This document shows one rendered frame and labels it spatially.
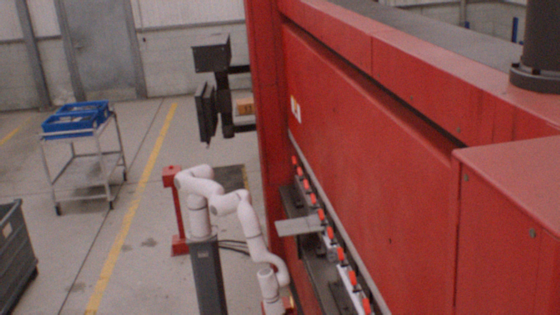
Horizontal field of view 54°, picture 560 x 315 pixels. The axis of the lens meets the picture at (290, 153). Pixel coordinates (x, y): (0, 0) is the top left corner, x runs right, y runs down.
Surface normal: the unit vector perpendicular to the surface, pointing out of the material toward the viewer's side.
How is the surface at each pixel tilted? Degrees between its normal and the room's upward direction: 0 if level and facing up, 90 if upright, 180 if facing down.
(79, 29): 90
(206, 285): 90
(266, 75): 90
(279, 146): 90
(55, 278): 0
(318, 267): 0
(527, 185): 0
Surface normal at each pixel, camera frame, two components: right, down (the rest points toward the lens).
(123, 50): 0.08, 0.36
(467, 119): -0.98, 0.13
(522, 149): -0.07, -0.93
